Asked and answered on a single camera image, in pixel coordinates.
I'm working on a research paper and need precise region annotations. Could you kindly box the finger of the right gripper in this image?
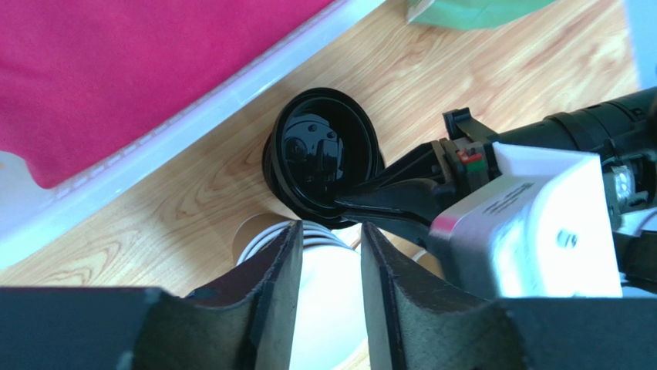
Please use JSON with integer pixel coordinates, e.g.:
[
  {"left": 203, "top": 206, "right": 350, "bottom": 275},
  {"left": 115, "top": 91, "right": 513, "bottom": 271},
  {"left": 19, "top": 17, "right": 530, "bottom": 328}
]
[
  {"left": 382, "top": 142, "right": 443, "bottom": 180},
  {"left": 335, "top": 179, "right": 457, "bottom": 247}
]

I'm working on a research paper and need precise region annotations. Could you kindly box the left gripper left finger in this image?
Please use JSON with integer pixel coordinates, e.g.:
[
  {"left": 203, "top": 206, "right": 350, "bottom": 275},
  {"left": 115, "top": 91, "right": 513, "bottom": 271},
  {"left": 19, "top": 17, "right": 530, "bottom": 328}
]
[{"left": 1, "top": 221, "right": 303, "bottom": 369}]

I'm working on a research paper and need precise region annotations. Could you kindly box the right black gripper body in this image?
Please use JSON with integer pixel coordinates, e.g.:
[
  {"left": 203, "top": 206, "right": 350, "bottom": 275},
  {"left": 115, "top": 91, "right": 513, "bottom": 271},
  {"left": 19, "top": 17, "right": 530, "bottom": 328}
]
[{"left": 439, "top": 107, "right": 499, "bottom": 206}]

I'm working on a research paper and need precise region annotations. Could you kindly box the stack of paper cups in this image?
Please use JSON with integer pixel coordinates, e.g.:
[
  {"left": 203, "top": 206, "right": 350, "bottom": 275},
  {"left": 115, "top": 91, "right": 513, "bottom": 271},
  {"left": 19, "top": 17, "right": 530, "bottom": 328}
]
[{"left": 231, "top": 211, "right": 443, "bottom": 370}]

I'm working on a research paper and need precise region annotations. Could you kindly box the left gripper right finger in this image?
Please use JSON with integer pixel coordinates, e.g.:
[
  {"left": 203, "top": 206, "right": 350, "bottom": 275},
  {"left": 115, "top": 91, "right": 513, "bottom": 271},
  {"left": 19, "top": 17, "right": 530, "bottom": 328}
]
[{"left": 361, "top": 224, "right": 656, "bottom": 369}]

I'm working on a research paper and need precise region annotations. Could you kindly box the white plastic basket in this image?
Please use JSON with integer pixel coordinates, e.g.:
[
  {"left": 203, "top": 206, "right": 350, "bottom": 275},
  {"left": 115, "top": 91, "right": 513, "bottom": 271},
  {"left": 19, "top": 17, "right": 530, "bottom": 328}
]
[{"left": 1, "top": 0, "right": 381, "bottom": 268}]

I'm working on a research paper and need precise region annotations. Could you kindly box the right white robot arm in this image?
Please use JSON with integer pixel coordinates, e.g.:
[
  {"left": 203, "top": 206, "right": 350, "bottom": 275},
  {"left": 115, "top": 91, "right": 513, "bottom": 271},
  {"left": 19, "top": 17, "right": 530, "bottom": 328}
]
[{"left": 335, "top": 88, "right": 656, "bottom": 237}]

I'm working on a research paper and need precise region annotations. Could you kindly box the stack of black lids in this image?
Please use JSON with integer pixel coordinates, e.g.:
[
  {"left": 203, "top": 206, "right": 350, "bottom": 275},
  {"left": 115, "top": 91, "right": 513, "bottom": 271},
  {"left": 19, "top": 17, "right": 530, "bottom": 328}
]
[{"left": 261, "top": 87, "right": 385, "bottom": 229}]

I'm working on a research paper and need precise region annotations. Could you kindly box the green paper gift bag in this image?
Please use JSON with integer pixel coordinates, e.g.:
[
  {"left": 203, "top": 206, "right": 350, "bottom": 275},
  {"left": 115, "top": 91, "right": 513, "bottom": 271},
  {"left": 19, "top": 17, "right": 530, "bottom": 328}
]
[{"left": 406, "top": 0, "right": 554, "bottom": 31}]

